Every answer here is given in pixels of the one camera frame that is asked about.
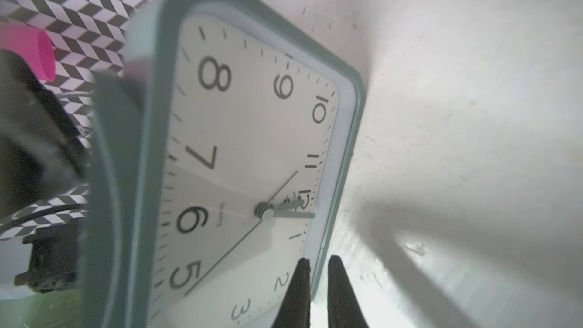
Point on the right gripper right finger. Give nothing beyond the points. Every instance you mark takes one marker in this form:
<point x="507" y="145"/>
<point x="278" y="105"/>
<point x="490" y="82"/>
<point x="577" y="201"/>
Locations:
<point x="342" y="305"/>

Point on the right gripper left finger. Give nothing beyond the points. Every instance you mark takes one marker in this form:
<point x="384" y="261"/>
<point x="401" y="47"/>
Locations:
<point x="295" y="307"/>

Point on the green rectangular analog clock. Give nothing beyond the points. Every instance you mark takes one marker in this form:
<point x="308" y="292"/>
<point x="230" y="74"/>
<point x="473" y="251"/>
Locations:
<point x="219" y="160"/>

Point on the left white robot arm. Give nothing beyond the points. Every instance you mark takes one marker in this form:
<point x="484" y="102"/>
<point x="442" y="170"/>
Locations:
<point x="41" y="153"/>

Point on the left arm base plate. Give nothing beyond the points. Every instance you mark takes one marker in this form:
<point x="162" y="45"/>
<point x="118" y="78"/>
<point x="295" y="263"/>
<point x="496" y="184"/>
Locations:
<point x="53" y="263"/>

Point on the pink wire cup stand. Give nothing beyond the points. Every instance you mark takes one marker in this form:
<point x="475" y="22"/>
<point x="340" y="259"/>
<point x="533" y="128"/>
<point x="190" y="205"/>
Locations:
<point x="33" y="45"/>

